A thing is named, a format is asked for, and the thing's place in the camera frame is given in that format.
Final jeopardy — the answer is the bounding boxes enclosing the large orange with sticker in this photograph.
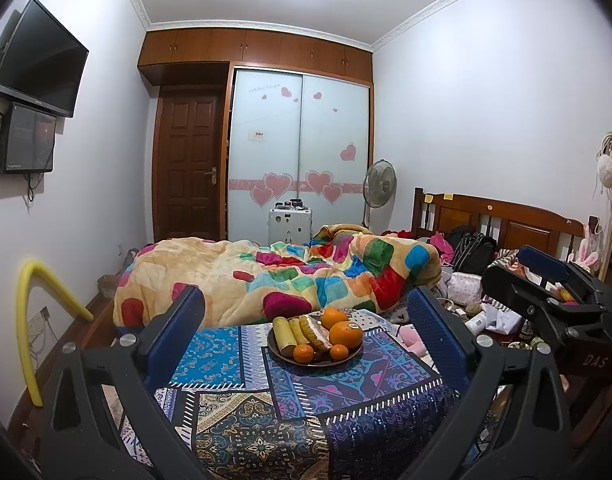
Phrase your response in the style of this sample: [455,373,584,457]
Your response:
[328,321,364,350]

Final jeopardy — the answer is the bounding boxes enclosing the dark round plate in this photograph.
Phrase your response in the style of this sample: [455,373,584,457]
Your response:
[267,312,364,368]

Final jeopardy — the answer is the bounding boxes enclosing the brown wooden door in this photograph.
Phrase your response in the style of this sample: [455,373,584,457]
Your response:
[153,85,227,243]

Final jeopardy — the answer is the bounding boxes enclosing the pinkish beige ridged toy food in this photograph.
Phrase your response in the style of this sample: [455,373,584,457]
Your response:
[306,316,334,348]

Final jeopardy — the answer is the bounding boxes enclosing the black wall television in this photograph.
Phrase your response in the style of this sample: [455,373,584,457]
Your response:
[0,0,90,118]

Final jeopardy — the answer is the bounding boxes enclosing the small pink object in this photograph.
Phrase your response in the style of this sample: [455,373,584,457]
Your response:
[398,327,427,353]

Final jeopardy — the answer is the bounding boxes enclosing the yellow foam tube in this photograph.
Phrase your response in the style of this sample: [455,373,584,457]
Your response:
[15,260,94,407]

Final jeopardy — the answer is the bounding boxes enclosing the wall socket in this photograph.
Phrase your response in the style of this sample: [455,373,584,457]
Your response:
[28,307,52,333]

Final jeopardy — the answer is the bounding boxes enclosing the wooden overhead cabinets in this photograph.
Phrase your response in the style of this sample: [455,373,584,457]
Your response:
[137,27,376,88]

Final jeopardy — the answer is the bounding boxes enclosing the standing fan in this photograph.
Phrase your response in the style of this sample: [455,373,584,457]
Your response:
[361,159,398,231]

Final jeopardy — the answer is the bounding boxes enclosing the black backpack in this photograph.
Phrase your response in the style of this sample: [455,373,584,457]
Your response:
[443,226,498,275]

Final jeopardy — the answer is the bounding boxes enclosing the colourful checked fleece blanket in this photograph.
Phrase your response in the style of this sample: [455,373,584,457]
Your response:
[112,223,443,328]

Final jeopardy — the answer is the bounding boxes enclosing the wooden headboard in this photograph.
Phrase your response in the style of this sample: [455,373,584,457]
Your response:
[411,187,587,261]

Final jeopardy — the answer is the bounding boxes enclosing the pink dotted bag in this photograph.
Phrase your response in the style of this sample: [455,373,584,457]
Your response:
[446,271,484,306]

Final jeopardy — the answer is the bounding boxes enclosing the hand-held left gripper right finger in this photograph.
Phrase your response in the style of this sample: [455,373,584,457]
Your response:
[393,285,574,480]

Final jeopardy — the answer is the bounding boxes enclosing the black wall monitor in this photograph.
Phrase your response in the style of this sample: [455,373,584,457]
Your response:
[0,102,58,176]

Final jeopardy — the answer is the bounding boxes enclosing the wooden bed frame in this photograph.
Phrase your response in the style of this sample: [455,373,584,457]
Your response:
[76,295,124,351]

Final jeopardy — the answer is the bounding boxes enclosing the large plain orange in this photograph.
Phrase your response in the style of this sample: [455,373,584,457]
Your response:
[320,307,349,331]

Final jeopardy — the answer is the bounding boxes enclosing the blue patterned patchwork bedspread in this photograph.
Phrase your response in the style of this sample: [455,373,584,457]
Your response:
[103,310,502,480]

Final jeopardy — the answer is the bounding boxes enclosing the toy banana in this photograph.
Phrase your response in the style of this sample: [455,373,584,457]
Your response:
[288,316,312,348]

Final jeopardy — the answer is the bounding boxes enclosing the white black patterned cloth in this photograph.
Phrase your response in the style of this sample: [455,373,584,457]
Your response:
[343,307,392,333]

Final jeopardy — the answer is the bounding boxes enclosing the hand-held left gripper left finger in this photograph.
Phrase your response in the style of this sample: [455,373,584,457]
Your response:
[38,284,207,480]

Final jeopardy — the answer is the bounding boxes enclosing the white suitcase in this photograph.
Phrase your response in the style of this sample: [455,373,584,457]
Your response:
[267,205,314,246]

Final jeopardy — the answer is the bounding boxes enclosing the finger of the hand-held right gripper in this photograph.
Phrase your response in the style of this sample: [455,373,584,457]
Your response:
[481,262,609,333]
[517,245,612,293]

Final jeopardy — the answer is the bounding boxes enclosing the pink bunny plush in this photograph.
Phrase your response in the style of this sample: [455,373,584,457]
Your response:
[576,245,602,273]

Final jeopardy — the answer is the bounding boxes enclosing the sliding wardrobe with pink hearts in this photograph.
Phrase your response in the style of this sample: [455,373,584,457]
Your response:
[226,62,374,241]

